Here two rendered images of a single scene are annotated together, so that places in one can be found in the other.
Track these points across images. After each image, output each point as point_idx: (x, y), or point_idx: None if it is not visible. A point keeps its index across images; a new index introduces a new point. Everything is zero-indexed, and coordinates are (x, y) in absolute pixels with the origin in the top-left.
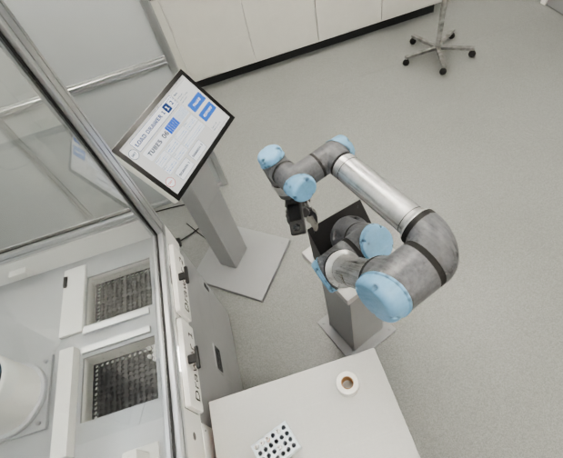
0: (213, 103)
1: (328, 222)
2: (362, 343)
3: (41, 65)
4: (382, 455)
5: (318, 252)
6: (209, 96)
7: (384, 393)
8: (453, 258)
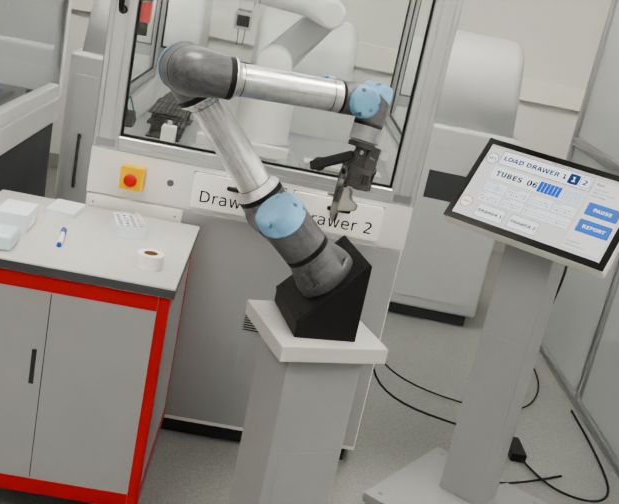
0: (612, 235)
1: (348, 248)
2: None
3: None
4: (68, 255)
5: None
6: None
7: (121, 275)
8: (180, 53)
